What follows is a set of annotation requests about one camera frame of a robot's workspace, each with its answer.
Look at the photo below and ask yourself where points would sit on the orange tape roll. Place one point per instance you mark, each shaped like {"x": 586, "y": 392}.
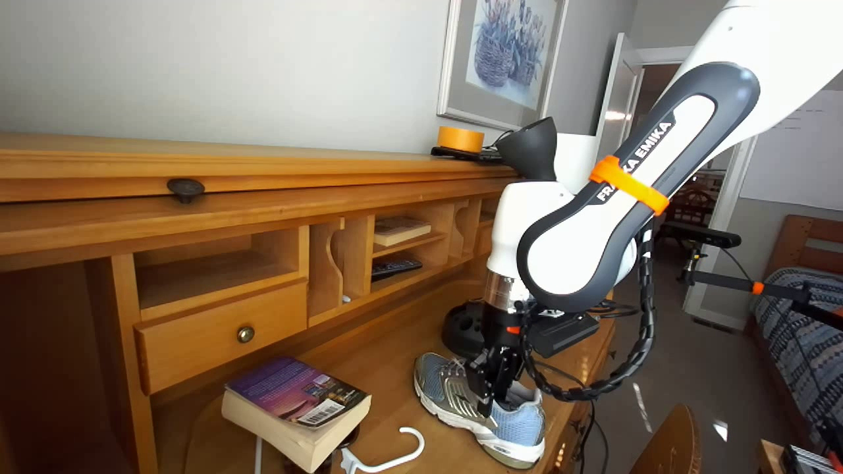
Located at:
{"x": 462, "y": 139}

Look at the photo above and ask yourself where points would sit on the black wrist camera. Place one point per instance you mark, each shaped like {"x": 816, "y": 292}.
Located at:
{"x": 567, "y": 332}

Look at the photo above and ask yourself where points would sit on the purple paperback book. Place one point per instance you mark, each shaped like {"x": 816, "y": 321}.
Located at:
{"x": 293, "y": 398}

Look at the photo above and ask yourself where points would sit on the bed with striped blanket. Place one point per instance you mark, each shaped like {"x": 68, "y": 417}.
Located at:
{"x": 804, "y": 332}

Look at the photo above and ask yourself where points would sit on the beige notepad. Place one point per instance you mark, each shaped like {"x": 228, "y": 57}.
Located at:
{"x": 400, "y": 234}

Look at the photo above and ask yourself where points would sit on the small wooden desk drawer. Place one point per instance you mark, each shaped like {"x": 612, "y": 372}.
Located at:
{"x": 212, "y": 339}

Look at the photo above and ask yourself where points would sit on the wooden chair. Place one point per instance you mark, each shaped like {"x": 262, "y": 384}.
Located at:
{"x": 671, "y": 443}

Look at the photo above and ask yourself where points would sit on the wooden roll-top desk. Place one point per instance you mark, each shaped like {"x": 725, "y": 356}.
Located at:
{"x": 263, "y": 227}

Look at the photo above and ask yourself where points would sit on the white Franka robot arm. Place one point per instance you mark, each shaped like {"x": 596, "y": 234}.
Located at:
{"x": 700, "y": 114}

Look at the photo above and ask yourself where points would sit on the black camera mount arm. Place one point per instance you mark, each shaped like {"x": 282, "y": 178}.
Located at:
{"x": 727, "y": 280}

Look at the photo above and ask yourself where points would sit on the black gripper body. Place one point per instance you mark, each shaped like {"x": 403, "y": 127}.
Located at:
{"x": 501, "y": 339}

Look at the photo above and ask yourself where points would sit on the blue grey sneaker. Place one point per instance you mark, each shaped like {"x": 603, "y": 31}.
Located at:
{"x": 465, "y": 403}

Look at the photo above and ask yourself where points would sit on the black remote control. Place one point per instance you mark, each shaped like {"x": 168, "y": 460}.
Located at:
{"x": 395, "y": 267}

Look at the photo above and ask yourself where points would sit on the brass drawer knob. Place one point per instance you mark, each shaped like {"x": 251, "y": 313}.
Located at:
{"x": 246, "y": 332}

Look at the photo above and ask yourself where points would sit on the framed blue flower picture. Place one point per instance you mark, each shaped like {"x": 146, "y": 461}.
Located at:
{"x": 509, "y": 55}

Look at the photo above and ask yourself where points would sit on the white door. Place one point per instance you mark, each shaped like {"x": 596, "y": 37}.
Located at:
{"x": 617, "y": 95}

